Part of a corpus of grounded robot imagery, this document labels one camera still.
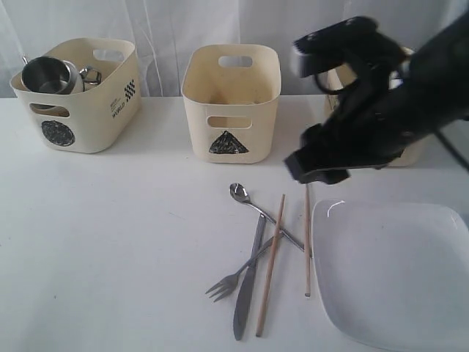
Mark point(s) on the cream bin with square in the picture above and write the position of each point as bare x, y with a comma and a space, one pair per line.
341, 77

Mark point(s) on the white square plate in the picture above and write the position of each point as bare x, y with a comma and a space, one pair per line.
393, 275

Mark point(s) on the cream bin with circle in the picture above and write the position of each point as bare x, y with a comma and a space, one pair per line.
88, 121

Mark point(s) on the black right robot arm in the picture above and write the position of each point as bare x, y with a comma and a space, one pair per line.
440, 66

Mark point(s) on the cream bin with triangle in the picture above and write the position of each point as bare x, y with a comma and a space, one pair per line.
231, 94

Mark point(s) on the steel fork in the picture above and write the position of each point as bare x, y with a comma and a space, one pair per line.
228, 284

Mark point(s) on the wooden chopstick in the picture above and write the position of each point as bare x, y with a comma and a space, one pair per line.
307, 245
276, 238

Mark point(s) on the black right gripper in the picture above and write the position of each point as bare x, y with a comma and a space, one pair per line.
381, 108

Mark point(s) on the steel mug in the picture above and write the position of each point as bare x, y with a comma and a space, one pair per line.
48, 75
90, 75

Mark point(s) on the white ceramic bowl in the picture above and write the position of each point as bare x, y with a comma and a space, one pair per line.
77, 82

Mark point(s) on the steel table knife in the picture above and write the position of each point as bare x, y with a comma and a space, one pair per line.
244, 297

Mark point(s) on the white backdrop curtain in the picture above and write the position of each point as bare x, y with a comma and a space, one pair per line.
166, 33

